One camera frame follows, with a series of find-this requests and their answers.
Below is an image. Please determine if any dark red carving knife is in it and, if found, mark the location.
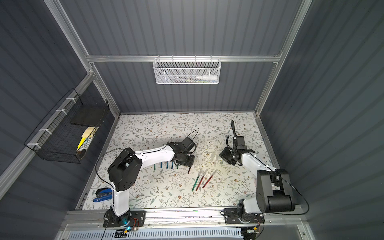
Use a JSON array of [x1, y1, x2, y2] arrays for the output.
[[202, 171, 217, 189]]

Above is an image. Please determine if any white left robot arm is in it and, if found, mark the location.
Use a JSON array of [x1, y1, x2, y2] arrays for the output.
[[108, 137, 197, 217]]

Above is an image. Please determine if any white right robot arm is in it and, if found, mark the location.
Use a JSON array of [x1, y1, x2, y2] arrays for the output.
[[219, 136, 296, 217]]

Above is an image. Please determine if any white tube in basket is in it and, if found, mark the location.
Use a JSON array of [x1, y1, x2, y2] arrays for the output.
[[196, 75, 218, 82]]

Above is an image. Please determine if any white ventilated front panel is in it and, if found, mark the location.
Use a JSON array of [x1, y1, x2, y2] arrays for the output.
[[66, 227, 243, 240]]

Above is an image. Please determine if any blue stapler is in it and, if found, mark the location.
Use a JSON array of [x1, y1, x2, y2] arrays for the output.
[[93, 188, 113, 203]]

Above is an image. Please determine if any yellow sticky note pad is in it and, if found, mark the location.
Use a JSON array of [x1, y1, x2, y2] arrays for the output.
[[77, 127, 99, 152]]

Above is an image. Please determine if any black notebook in basket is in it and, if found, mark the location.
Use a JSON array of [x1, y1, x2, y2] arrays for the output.
[[70, 106, 108, 127]]

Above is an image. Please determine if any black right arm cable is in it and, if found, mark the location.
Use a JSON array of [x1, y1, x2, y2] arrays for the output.
[[226, 119, 238, 151]]

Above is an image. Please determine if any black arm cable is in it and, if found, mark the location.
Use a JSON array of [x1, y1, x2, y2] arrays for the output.
[[226, 119, 238, 151], [95, 148, 124, 190]]

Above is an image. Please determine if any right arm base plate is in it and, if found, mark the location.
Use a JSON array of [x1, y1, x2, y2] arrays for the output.
[[220, 208, 265, 225]]

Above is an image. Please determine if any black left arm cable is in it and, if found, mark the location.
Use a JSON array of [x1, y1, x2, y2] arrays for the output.
[[95, 148, 124, 190]]

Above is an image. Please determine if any white wire mesh basket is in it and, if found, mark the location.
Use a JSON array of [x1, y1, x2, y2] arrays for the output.
[[153, 57, 222, 85]]

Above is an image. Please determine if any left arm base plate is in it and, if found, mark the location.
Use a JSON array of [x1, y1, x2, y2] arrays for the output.
[[103, 210, 147, 228]]

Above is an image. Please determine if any black wire wall basket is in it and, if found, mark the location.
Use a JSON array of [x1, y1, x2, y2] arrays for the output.
[[25, 90, 110, 164]]

